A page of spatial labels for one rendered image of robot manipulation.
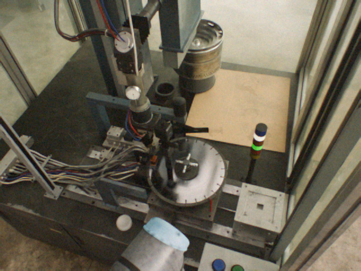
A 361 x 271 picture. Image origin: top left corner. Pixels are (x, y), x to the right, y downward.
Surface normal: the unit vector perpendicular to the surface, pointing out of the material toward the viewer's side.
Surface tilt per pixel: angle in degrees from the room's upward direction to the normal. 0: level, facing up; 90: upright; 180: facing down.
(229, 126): 0
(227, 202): 0
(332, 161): 90
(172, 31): 90
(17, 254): 0
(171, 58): 90
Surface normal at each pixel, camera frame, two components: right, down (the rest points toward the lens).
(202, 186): -0.05, -0.62
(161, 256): 0.44, -0.24
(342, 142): -0.31, 0.76
